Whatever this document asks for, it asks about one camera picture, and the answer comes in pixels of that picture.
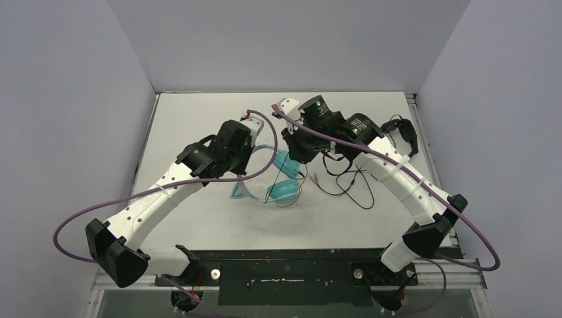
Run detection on teal cat ear headphones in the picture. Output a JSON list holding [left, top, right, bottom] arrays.
[[230, 149, 302, 203]]

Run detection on thin black earbud cable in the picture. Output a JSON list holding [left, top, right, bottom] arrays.
[[263, 149, 306, 208]]

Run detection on black over-ear headset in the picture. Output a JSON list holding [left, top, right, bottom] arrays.
[[380, 115, 419, 158]]

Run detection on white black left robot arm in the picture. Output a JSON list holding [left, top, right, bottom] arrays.
[[85, 116, 264, 288]]

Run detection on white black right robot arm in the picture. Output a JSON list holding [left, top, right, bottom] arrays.
[[272, 95, 468, 284]]

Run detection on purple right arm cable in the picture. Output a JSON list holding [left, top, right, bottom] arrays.
[[271, 103, 502, 317]]

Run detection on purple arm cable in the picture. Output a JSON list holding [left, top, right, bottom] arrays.
[[271, 103, 502, 317], [53, 109, 279, 318]]

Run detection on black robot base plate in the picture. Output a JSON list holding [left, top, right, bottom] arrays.
[[172, 248, 418, 307]]

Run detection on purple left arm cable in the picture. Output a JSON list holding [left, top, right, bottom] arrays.
[[53, 109, 279, 318]]

